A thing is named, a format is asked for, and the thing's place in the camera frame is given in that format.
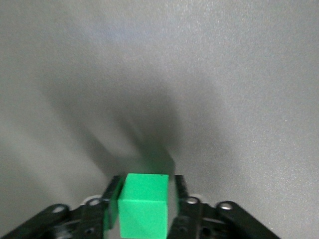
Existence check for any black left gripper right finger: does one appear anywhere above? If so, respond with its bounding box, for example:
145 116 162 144
168 175 283 239

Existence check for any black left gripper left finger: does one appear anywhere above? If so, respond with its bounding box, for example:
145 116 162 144
0 175 126 239

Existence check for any small green cube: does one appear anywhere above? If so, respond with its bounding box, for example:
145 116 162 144
117 173 170 239

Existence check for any dark grey table mat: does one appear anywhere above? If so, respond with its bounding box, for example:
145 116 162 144
0 0 319 239

